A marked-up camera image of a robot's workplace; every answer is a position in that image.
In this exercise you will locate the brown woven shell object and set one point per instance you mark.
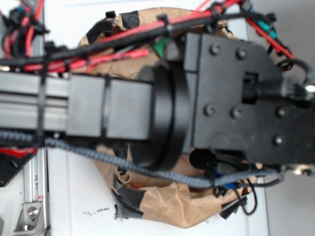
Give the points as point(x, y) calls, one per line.
point(137, 185)

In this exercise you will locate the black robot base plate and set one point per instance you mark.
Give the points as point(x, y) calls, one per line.
point(12, 161)

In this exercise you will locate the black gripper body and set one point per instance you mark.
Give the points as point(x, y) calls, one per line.
point(244, 104)

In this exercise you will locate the aluminium extrusion rail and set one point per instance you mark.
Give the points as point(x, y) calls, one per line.
point(36, 186)

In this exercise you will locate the brown paper bag bin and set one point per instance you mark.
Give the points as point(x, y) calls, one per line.
point(162, 200)

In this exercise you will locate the green rectangular block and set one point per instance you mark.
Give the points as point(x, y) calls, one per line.
point(159, 46)

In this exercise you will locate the metal corner bracket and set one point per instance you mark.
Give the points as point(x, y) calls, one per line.
point(31, 220)

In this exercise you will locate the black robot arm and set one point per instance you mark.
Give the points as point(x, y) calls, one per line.
point(152, 114)

